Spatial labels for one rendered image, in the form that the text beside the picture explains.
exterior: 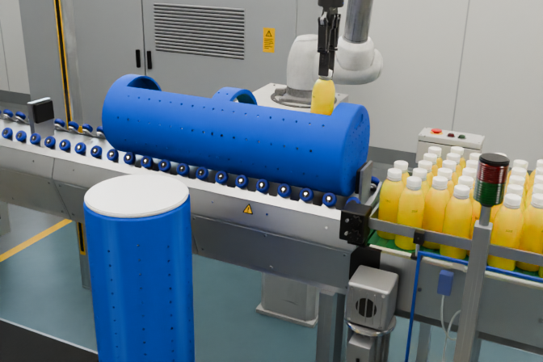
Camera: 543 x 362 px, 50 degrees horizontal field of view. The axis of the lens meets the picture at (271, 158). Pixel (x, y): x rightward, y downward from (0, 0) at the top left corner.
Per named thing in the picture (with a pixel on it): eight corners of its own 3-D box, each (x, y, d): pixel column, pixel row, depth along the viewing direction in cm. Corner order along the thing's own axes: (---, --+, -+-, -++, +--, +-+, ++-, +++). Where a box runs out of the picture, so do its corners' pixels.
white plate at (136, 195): (199, 206, 151) (199, 210, 152) (177, 169, 176) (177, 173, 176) (87, 220, 142) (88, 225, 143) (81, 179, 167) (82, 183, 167)
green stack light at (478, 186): (474, 191, 133) (477, 171, 131) (504, 197, 130) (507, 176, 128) (470, 202, 127) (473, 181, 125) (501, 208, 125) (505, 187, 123)
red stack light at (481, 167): (477, 171, 131) (480, 154, 129) (507, 176, 128) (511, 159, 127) (473, 180, 125) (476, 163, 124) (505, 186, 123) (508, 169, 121)
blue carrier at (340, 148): (153, 136, 230) (147, 65, 219) (368, 175, 195) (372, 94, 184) (105, 162, 207) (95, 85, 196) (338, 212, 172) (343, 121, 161)
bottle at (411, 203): (391, 239, 166) (397, 178, 160) (416, 239, 166) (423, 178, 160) (397, 251, 159) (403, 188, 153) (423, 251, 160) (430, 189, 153)
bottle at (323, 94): (323, 128, 186) (329, 71, 179) (334, 136, 180) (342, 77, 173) (304, 130, 183) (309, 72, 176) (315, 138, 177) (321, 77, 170)
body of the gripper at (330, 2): (324, -10, 171) (322, 23, 174) (313, -8, 164) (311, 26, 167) (348, -8, 168) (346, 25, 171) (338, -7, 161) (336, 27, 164)
